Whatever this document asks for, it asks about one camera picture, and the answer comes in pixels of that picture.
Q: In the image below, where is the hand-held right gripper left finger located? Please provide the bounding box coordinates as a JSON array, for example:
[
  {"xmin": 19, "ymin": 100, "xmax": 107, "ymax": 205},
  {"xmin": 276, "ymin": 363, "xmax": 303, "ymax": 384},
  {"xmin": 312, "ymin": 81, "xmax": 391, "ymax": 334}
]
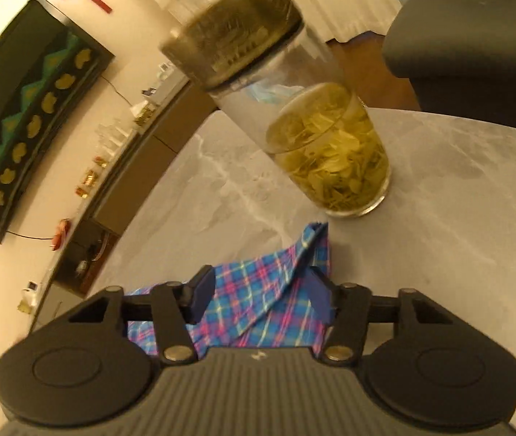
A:
[{"xmin": 67, "ymin": 266, "xmax": 217, "ymax": 366}]

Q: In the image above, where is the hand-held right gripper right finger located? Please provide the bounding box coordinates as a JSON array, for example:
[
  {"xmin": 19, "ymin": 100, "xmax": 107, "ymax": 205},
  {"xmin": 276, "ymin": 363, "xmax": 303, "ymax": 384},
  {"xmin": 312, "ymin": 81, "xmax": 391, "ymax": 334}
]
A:
[{"xmin": 308, "ymin": 266, "xmax": 463, "ymax": 366}]

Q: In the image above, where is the blue plaid shirt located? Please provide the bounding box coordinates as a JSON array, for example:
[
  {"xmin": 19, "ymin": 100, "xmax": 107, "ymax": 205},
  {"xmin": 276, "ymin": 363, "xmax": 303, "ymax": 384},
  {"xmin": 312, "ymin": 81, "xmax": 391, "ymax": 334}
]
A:
[{"xmin": 124, "ymin": 222, "xmax": 338, "ymax": 359}]

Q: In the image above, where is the long grey media cabinet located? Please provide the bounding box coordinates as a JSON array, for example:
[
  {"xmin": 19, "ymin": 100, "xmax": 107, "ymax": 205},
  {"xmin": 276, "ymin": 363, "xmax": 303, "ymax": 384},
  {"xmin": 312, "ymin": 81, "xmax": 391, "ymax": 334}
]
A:
[{"xmin": 26, "ymin": 73, "xmax": 218, "ymax": 328}]

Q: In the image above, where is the glass tea bottle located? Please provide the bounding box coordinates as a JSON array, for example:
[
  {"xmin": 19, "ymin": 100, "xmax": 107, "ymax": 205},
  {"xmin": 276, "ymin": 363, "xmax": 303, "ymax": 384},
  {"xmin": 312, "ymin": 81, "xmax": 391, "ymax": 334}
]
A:
[{"xmin": 158, "ymin": 0, "xmax": 392, "ymax": 219}]

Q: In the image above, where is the red fruit bowl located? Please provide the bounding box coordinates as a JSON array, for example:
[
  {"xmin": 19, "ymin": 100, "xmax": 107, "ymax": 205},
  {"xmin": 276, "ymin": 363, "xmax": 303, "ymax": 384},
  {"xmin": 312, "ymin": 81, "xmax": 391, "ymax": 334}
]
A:
[{"xmin": 51, "ymin": 219, "xmax": 70, "ymax": 251}]

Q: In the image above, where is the gold box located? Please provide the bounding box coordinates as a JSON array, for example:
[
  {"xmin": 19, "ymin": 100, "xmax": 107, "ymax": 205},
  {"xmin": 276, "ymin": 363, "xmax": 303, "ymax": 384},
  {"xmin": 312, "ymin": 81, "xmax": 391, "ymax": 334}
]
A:
[{"xmin": 133, "ymin": 104, "xmax": 154, "ymax": 126}]

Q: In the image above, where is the dark grey sofa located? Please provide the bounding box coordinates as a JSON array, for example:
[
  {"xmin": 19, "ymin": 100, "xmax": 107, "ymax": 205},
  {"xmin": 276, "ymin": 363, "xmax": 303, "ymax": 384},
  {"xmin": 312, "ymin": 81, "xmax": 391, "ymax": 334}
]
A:
[{"xmin": 382, "ymin": 0, "xmax": 516, "ymax": 137}]

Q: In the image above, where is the black cable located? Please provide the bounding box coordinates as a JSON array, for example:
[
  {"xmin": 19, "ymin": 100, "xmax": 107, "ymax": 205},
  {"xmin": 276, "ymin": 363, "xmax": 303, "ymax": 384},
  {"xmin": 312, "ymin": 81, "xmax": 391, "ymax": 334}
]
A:
[{"xmin": 7, "ymin": 231, "xmax": 54, "ymax": 241}]

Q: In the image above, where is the wall television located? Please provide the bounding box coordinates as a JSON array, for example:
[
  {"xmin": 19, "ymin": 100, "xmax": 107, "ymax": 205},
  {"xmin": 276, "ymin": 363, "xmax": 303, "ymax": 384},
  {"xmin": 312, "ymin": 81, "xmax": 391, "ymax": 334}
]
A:
[{"xmin": 0, "ymin": 0, "xmax": 115, "ymax": 245}]

